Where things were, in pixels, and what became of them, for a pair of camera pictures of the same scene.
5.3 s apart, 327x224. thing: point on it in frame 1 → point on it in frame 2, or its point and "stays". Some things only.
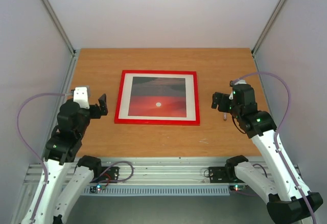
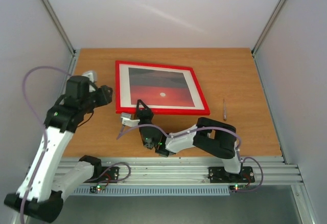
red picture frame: [158, 97] → [206, 112]
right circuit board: [238, 187] stays
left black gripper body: [97, 114] → [105, 98]
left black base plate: [108, 174] stays
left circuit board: [93, 189] stays
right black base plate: [218, 175] stays
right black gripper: [223, 102] → [145, 113]
